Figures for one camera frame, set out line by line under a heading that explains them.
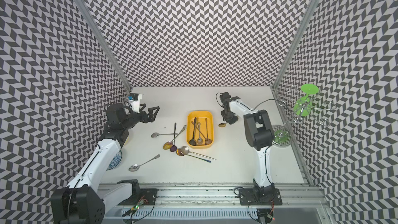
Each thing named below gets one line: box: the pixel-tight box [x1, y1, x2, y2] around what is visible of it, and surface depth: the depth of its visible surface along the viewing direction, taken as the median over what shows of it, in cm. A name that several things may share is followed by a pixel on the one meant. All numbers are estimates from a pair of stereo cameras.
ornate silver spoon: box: [196, 121, 204, 145], surface depth 93 cm
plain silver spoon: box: [128, 154, 161, 172], surface depth 83 cm
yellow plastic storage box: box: [186, 110, 215, 149], surface depth 98 cm
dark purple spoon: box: [169, 122, 177, 152], surface depth 91 cm
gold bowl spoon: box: [162, 124, 188, 150], surface depth 91 cm
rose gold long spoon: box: [204, 117, 213, 146], surface depth 93 cm
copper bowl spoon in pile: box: [150, 132, 179, 139], surface depth 97 cm
